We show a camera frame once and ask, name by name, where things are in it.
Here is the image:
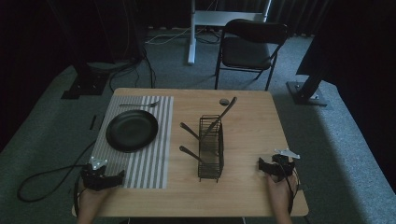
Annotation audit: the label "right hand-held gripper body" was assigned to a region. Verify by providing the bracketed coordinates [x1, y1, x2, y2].
[271, 147, 302, 182]

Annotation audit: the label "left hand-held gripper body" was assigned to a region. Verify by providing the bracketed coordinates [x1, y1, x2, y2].
[81, 156, 110, 191]

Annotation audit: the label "person's left hand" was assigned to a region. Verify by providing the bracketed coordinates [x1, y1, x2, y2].
[77, 182, 115, 217]

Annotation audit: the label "person's right hand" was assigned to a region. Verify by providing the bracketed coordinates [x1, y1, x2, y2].
[266, 174, 299, 216]

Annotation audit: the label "grey striped placemat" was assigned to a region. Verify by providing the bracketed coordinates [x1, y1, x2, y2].
[90, 94, 175, 190]

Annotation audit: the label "black round plate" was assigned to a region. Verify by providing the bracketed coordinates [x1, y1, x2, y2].
[105, 108, 160, 154]

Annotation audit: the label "silver fork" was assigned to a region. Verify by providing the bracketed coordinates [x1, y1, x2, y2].
[119, 99, 162, 109]

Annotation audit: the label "black stand with metal base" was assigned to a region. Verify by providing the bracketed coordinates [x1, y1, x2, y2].
[285, 46, 330, 108]

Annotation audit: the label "black stand base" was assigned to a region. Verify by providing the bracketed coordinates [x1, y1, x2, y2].
[60, 61, 110, 101]

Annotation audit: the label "black folding chair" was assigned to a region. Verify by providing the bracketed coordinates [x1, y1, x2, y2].
[213, 18, 290, 92]

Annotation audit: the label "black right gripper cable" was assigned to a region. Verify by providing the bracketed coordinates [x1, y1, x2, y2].
[278, 160, 302, 216]

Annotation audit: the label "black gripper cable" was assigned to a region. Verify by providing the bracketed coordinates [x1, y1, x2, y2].
[16, 139, 98, 203]
[278, 160, 302, 216]

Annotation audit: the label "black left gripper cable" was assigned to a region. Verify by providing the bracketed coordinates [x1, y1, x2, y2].
[16, 139, 98, 203]

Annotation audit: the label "black wire cutlery rack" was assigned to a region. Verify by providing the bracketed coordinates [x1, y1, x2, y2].
[197, 114, 225, 183]

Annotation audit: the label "long dark-handled utensil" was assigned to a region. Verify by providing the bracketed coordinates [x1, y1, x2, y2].
[202, 95, 238, 140]

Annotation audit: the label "black floor cables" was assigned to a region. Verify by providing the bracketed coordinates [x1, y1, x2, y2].
[107, 46, 157, 93]

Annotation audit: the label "white floor cable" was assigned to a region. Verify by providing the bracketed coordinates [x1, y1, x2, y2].
[145, 27, 191, 46]

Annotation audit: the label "white desk frame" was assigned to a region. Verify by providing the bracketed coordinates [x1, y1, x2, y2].
[187, 0, 273, 66]

